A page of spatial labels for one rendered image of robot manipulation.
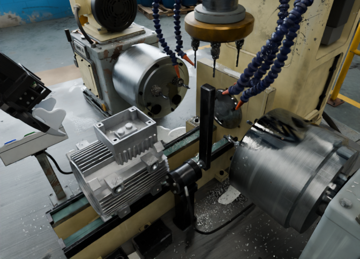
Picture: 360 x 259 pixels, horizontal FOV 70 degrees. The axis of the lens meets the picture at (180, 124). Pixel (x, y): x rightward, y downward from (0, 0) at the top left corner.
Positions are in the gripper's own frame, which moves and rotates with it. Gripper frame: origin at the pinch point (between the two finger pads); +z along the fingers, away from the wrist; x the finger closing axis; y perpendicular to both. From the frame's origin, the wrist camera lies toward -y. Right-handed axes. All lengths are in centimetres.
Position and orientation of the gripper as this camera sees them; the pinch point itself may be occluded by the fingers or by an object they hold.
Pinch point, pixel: (54, 130)
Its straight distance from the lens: 65.2
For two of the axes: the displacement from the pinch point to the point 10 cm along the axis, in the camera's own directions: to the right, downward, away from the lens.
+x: -6.4, -4.6, 6.1
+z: 4.1, 4.7, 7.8
